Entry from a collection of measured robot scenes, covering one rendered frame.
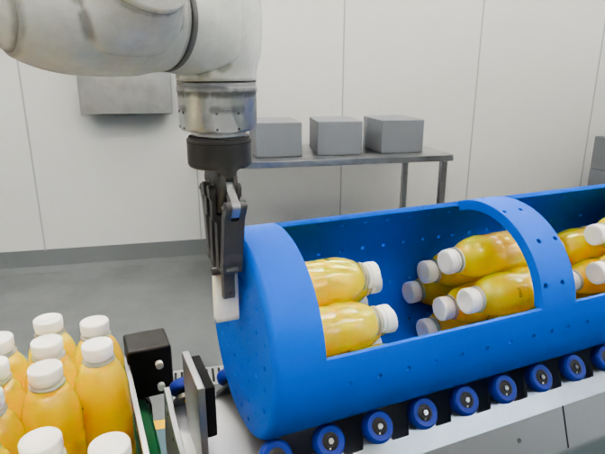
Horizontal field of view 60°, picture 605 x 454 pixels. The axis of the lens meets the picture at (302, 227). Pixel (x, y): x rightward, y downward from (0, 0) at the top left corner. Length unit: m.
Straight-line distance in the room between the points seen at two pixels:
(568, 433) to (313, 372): 0.52
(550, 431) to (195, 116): 0.74
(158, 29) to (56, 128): 3.70
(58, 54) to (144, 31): 0.07
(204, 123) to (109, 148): 3.55
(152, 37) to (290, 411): 0.43
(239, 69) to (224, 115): 0.05
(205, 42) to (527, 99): 4.53
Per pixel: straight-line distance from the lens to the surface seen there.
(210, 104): 0.58
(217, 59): 0.57
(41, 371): 0.71
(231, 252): 0.62
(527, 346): 0.84
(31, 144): 4.21
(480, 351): 0.77
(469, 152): 4.75
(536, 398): 0.96
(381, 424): 0.77
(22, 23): 0.46
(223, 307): 0.68
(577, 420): 1.03
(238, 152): 0.60
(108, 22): 0.46
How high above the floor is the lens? 1.43
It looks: 17 degrees down
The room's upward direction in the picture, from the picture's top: straight up
